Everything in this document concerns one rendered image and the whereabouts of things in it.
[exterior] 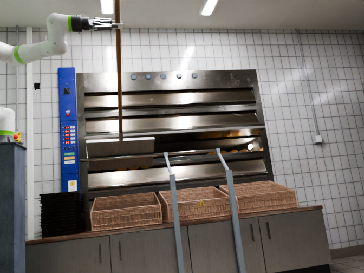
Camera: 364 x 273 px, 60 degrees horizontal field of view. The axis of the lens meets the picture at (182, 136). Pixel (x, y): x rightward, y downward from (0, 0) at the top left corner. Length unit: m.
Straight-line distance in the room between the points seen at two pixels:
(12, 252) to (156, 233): 1.00
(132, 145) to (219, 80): 1.33
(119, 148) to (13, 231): 1.03
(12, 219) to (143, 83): 1.86
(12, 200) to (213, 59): 2.43
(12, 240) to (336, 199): 3.06
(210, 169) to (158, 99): 0.90
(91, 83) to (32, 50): 1.28
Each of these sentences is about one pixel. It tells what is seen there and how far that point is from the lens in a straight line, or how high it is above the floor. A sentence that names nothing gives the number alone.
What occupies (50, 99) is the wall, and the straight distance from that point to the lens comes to 3.32.
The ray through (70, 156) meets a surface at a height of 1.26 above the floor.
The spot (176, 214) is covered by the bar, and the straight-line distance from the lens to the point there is 2.52.
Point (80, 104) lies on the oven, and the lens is 3.26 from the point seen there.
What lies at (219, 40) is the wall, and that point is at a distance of 3.73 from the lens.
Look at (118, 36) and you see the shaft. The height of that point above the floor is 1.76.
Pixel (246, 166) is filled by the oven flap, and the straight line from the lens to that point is 3.37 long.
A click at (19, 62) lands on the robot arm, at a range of 2.29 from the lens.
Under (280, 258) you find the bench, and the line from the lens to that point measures 2.88.
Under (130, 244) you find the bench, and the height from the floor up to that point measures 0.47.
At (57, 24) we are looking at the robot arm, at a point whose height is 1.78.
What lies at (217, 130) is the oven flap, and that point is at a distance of 3.17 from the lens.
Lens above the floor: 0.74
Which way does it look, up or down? 12 degrees up
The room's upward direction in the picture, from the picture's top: 6 degrees counter-clockwise
